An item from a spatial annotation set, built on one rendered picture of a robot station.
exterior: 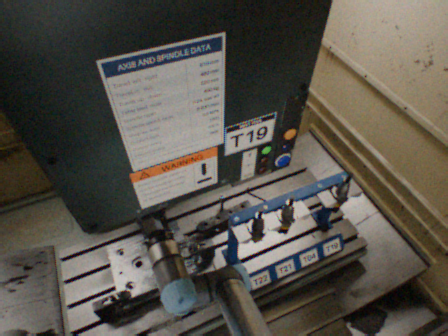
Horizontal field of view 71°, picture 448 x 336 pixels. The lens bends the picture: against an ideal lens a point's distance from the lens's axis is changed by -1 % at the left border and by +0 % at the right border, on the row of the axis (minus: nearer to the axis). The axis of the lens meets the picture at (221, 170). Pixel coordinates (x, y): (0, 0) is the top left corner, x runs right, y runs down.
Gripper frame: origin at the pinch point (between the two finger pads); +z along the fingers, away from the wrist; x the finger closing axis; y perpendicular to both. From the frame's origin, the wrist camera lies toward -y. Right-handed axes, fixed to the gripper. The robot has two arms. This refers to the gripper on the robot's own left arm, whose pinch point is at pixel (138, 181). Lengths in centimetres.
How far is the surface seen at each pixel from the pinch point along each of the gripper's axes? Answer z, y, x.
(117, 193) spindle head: -21.2, -25.5, -4.3
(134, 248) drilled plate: 4.0, 44.4, -9.3
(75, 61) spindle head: -21, -50, -3
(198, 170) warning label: -21.3, -24.5, 10.4
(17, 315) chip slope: 9, 74, -65
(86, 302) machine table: -4, 56, -33
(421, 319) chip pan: -62, 75, 93
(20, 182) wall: 81, 71, -59
